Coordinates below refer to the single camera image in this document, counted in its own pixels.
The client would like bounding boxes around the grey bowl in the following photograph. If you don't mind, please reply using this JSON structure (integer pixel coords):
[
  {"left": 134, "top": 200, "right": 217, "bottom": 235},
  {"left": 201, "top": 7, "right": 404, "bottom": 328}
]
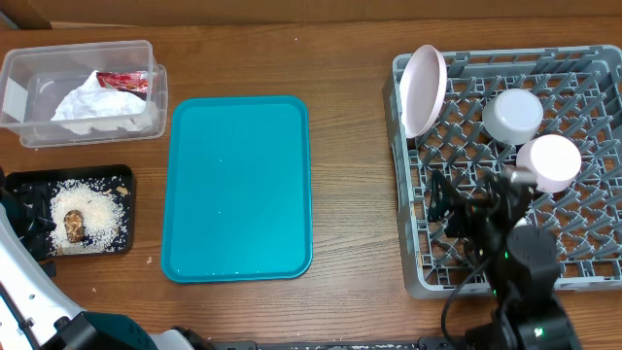
[{"left": 482, "top": 88, "right": 543, "bottom": 145}]

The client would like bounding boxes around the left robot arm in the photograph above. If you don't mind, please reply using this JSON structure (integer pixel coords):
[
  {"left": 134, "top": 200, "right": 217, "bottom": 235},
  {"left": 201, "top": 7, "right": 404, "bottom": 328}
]
[{"left": 1, "top": 190, "right": 213, "bottom": 350}]

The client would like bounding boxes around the red snack wrapper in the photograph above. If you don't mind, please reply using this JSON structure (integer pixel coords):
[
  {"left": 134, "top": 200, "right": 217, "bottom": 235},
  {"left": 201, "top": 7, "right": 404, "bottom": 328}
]
[{"left": 96, "top": 71, "right": 149, "bottom": 93}]

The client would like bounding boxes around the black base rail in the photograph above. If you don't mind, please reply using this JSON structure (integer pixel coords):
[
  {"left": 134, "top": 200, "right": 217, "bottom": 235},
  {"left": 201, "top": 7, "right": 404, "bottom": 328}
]
[{"left": 207, "top": 336, "right": 454, "bottom": 350}]

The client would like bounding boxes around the black rectangular tray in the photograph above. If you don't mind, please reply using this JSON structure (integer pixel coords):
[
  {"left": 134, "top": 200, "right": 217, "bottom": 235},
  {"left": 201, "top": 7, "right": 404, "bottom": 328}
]
[{"left": 1, "top": 164, "right": 136, "bottom": 261}]

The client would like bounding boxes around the teal serving tray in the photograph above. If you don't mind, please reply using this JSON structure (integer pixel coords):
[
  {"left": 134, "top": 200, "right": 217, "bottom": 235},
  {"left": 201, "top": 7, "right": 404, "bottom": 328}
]
[{"left": 161, "top": 95, "right": 313, "bottom": 284}]

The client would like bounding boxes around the clear plastic bin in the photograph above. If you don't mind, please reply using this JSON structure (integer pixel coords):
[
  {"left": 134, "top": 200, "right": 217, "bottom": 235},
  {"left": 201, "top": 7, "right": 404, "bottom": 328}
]
[{"left": 1, "top": 40, "right": 168, "bottom": 148}]

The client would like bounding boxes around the large white plate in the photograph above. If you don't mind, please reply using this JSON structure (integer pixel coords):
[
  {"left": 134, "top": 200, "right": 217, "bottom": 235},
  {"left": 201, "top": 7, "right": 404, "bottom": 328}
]
[{"left": 399, "top": 45, "right": 447, "bottom": 138}]

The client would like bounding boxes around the brown food piece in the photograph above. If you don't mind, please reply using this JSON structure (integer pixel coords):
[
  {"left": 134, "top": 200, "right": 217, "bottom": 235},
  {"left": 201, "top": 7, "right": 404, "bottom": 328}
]
[{"left": 63, "top": 210, "right": 85, "bottom": 243}]

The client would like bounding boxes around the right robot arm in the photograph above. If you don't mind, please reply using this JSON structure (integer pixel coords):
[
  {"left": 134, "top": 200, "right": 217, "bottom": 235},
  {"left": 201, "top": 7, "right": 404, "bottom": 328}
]
[{"left": 428, "top": 167, "right": 581, "bottom": 349}]

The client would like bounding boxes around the rice food waste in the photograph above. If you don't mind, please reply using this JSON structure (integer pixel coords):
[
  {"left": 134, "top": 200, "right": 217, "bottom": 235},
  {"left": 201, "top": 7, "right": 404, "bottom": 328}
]
[{"left": 50, "top": 178, "right": 129, "bottom": 256}]

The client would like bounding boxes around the grey dishwasher rack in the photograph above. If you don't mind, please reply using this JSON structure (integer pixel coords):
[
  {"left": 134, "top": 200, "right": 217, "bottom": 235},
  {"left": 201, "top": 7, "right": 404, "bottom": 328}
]
[{"left": 383, "top": 45, "right": 621, "bottom": 298}]

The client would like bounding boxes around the white napkin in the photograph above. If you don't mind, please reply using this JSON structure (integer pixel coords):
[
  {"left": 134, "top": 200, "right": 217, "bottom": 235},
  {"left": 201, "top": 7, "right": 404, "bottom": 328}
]
[{"left": 51, "top": 71, "right": 154, "bottom": 135}]

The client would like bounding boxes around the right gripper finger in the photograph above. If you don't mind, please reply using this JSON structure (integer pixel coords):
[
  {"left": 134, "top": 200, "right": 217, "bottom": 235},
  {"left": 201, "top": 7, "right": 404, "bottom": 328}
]
[
  {"left": 428, "top": 170, "right": 462, "bottom": 223},
  {"left": 483, "top": 171, "right": 508, "bottom": 198}
]

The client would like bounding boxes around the small white plate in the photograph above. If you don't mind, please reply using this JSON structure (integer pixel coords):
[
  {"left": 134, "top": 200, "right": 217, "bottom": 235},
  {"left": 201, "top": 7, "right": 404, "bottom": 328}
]
[{"left": 516, "top": 134, "right": 581, "bottom": 193}]

